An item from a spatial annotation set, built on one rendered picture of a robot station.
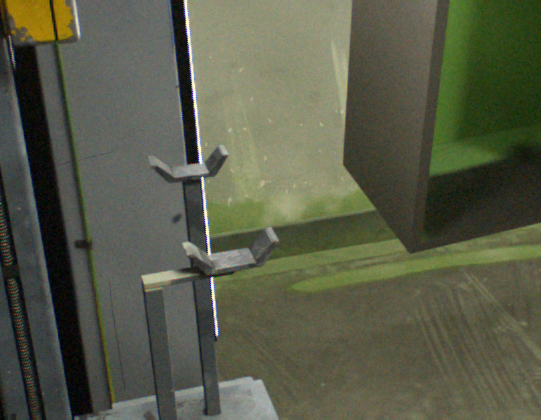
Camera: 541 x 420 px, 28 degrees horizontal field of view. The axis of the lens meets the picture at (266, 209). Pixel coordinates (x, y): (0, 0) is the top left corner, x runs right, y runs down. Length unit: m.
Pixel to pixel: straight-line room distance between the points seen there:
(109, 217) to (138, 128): 0.14
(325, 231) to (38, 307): 2.15
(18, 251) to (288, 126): 2.19
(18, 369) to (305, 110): 2.19
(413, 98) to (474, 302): 0.94
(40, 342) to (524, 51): 1.79
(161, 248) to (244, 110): 1.58
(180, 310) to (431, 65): 0.71
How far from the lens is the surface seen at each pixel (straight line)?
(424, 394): 2.55
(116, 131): 1.46
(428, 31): 2.00
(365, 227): 3.13
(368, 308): 2.87
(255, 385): 1.29
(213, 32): 3.14
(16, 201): 0.94
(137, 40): 1.43
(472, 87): 2.57
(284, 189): 3.06
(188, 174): 1.09
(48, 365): 1.02
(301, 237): 3.08
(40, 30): 0.86
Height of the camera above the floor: 1.53
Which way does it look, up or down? 26 degrees down
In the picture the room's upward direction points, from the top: 4 degrees counter-clockwise
